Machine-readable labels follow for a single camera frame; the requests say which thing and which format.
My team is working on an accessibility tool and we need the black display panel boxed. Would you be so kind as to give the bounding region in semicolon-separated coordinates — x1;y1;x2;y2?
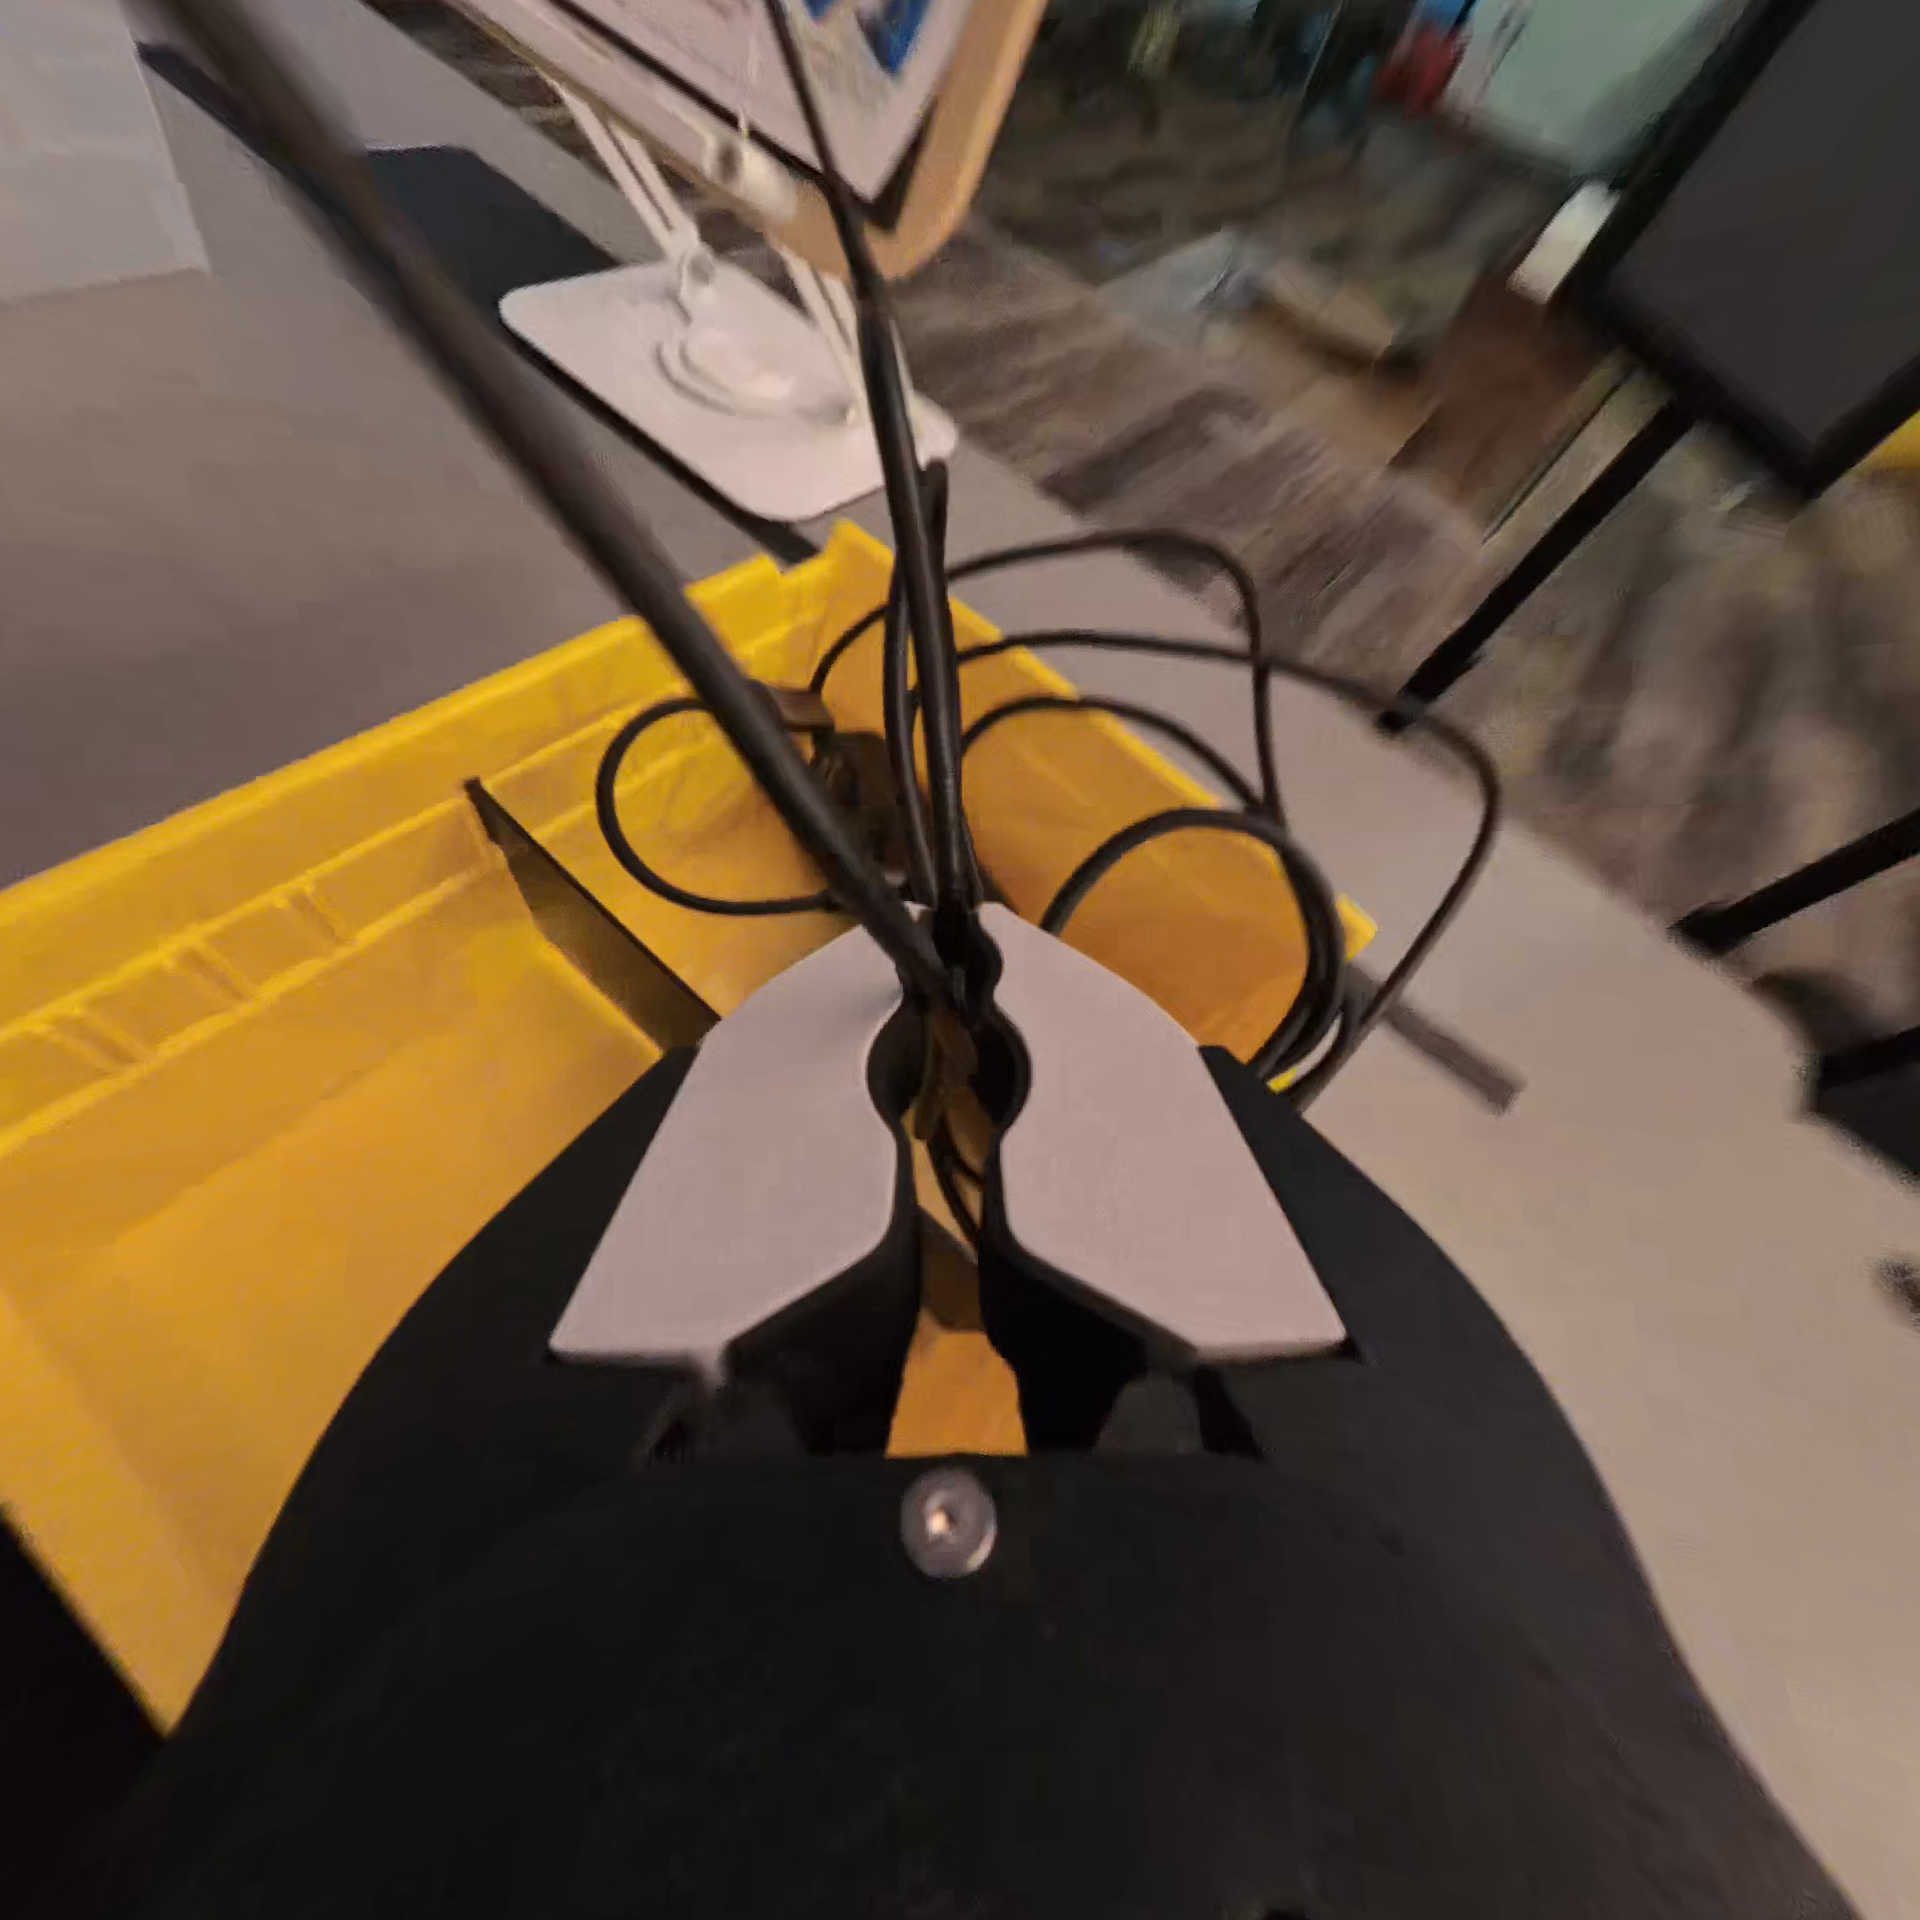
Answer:
1382;0;1920;739

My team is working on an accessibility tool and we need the yellow plastic bin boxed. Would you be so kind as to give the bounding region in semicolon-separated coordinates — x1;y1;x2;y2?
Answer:
0;522;1382;1734

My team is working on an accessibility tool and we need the thin black cable small plug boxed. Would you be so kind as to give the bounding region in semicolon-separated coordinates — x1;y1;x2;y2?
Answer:
165;0;976;992

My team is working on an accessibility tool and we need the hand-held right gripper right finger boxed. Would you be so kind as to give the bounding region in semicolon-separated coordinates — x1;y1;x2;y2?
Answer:
965;900;1353;1418

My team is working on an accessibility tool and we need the instruction poster board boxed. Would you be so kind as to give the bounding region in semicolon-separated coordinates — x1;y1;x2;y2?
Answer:
452;0;1050;289

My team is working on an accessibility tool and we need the thick black hub cable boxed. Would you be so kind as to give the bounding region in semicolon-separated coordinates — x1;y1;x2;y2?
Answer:
590;531;1506;1088

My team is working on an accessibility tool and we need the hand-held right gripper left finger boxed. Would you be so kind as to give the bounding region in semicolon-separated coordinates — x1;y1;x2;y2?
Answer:
550;923;937;1418

